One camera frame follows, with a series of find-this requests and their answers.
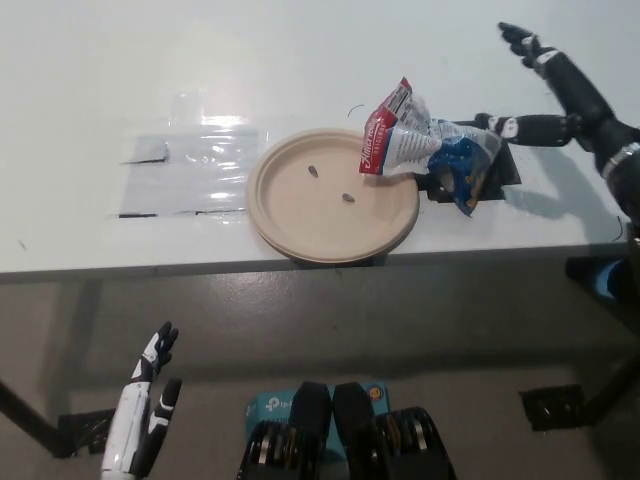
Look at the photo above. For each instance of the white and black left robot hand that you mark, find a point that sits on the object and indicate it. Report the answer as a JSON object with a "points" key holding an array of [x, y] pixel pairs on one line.
{"points": [[127, 430]]}

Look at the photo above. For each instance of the beige paper plate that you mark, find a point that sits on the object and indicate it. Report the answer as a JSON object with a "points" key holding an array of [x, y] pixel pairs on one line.
{"points": [[310, 220]]}

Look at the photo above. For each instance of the teal tp-link box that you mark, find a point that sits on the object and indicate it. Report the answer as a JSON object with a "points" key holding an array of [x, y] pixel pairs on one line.
{"points": [[270, 407]]}

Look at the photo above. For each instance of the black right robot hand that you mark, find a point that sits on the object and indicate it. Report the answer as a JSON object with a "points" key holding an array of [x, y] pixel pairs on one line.
{"points": [[585, 105]]}

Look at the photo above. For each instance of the black robot legs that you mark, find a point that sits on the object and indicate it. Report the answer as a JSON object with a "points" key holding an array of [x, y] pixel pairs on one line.
{"points": [[310, 430]]}

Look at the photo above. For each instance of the sunflower seed bag red blue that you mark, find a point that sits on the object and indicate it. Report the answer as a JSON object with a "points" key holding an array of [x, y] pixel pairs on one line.
{"points": [[400, 145]]}

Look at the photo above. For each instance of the clear plastic taped sheet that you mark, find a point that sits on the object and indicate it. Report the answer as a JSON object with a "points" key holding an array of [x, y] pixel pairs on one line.
{"points": [[190, 172]]}

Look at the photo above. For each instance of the black bin with blue item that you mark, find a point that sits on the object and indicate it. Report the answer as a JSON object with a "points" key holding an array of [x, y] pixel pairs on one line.
{"points": [[607, 282]]}

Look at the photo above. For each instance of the black table leg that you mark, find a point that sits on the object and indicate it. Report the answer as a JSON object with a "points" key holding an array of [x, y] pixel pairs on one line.
{"points": [[30, 425], [607, 395]]}

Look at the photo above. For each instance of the grey sunflower seed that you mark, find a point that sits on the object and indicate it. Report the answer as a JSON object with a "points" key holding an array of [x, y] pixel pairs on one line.
{"points": [[313, 171], [348, 199]]}

